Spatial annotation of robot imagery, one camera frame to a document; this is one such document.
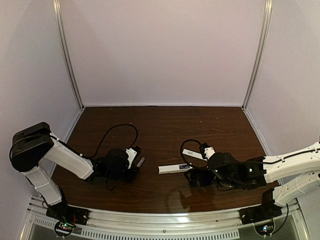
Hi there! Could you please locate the aluminium frame post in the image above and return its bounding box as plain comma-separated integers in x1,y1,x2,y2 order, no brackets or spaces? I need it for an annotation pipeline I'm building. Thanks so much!
243,0,273,108
52,0,84,110

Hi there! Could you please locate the small metal screwdriver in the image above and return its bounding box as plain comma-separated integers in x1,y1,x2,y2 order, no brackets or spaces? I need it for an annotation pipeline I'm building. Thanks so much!
136,157,145,168

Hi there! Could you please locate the front aluminium rail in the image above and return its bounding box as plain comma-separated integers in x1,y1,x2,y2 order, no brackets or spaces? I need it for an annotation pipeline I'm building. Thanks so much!
17,197,311,240

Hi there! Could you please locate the left black cable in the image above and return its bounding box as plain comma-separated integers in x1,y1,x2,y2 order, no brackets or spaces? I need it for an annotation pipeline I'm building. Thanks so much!
82,124,140,161

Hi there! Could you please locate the right aluminium frame post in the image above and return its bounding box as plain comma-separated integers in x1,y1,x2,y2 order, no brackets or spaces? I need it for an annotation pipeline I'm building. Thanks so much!
243,0,273,108

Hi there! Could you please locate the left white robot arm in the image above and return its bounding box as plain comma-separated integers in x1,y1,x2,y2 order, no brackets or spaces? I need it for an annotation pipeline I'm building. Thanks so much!
9,122,141,207

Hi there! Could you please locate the black cable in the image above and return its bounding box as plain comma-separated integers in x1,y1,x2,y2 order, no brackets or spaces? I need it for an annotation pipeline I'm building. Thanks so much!
82,124,140,161
180,139,208,171

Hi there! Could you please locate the left aluminium frame post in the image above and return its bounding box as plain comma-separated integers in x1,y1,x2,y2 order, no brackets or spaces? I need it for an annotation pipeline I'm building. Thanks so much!
52,0,84,110

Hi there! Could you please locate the white remote back cover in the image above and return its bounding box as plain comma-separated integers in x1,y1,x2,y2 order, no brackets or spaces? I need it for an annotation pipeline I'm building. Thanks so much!
182,149,203,160

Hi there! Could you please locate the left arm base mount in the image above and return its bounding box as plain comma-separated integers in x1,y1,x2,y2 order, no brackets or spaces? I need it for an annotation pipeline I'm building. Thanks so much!
46,205,90,238

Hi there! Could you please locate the white remote control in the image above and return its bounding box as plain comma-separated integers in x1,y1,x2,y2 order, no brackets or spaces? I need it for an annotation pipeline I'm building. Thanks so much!
158,163,192,175

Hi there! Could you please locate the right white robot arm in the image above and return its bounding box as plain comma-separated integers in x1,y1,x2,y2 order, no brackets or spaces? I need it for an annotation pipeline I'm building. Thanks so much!
183,142,320,207

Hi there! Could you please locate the right black cable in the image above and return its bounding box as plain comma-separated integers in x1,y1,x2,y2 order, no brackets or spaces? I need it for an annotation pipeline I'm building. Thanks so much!
180,139,208,171

